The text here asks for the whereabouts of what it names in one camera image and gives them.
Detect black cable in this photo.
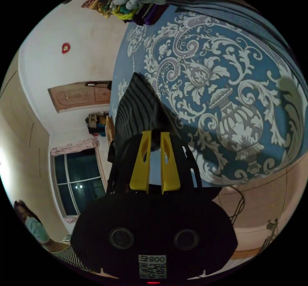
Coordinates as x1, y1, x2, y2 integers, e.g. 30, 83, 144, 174
226, 186, 246, 224

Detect navy striped pants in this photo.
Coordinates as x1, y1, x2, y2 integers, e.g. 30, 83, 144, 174
107, 72, 183, 164

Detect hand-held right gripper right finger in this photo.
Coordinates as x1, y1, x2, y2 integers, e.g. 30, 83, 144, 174
160, 132, 181, 195

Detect window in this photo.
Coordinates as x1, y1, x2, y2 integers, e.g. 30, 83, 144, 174
50, 147, 107, 217

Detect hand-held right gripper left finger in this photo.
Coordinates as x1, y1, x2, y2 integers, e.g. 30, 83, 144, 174
130, 130, 152, 194

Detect heap of bags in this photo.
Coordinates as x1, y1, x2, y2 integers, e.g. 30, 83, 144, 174
85, 111, 110, 137

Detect person's body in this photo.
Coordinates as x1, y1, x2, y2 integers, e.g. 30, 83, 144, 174
13, 199, 93, 273

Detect bed with blue printed sheet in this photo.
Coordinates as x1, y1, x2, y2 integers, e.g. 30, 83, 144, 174
108, 4, 306, 188

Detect grey blue folded blanket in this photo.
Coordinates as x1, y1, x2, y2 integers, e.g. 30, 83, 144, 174
168, 0, 303, 87

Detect pink curtain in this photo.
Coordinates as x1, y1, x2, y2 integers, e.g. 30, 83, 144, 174
50, 137, 100, 157

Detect wooden door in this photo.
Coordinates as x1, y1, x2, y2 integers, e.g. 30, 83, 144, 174
47, 81, 113, 114

